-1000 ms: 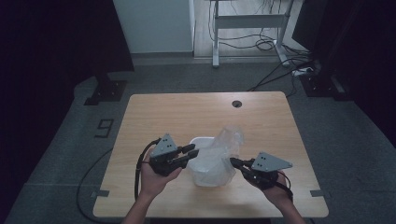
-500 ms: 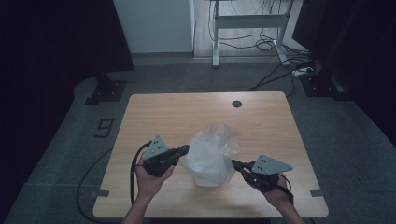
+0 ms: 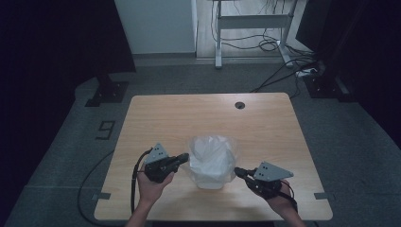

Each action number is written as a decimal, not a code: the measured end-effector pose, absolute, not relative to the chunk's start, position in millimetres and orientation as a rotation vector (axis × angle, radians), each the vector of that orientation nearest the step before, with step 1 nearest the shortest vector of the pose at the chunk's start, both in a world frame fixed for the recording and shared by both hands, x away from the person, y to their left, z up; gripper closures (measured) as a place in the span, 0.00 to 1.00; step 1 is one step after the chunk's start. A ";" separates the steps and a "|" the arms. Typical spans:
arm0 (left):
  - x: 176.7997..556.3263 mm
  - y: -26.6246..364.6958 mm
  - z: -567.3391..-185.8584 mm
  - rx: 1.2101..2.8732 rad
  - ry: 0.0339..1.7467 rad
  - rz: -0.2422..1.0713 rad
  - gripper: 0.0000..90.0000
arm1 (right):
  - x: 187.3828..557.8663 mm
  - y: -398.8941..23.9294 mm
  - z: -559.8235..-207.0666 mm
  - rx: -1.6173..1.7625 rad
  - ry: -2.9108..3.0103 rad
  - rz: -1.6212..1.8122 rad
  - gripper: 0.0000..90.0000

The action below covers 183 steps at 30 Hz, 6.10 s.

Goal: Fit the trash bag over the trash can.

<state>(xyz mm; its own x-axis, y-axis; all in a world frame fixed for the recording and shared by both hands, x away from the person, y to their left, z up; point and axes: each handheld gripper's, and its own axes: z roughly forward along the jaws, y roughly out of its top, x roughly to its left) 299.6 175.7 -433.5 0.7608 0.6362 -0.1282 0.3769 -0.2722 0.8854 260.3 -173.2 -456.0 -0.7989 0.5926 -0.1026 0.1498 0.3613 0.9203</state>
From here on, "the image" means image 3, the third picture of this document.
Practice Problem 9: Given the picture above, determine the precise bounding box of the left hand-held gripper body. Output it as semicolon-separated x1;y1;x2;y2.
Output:
144;143;180;184

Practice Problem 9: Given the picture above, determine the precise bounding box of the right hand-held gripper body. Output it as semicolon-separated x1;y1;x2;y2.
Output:
248;161;295;201

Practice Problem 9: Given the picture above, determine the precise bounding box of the clear plastic bag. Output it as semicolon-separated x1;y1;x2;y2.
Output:
187;134;239;190

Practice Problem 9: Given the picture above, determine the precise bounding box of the white trash bin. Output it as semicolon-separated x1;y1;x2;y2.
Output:
192;138;233;190

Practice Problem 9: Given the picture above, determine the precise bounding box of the person's left hand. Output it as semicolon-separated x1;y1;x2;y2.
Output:
136;172;175;206

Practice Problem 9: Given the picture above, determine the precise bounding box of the person's right hand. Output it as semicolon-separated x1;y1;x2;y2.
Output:
266;183;297;218

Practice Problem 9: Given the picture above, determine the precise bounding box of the black stand base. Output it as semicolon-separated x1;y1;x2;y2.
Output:
304;74;356;103
84;74;130;108

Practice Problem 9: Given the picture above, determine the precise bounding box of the white power strip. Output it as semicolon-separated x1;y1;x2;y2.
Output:
296;67;318;79

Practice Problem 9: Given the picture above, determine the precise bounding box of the white cabinet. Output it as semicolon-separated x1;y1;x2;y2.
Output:
113;0;199;55

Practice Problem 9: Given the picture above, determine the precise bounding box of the dark monitor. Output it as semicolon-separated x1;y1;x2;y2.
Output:
295;0;336;53

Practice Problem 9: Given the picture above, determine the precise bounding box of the dark curtain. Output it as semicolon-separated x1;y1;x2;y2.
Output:
0;0;137;96

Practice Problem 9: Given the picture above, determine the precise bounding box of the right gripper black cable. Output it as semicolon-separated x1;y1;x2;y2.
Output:
278;179;299;213

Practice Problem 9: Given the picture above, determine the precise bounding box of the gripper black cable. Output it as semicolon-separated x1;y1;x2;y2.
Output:
278;179;299;213
130;148;154;216

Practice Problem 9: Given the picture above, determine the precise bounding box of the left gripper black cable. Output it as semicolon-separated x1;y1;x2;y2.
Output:
130;148;154;216

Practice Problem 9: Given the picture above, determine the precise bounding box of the black floor cable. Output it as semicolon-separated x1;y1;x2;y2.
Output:
77;149;115;226

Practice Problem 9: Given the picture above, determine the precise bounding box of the tangle of black cables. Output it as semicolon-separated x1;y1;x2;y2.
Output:
217;26;316;64

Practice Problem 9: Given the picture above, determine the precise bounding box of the white desk frame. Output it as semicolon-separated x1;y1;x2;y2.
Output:
213;0;295;70

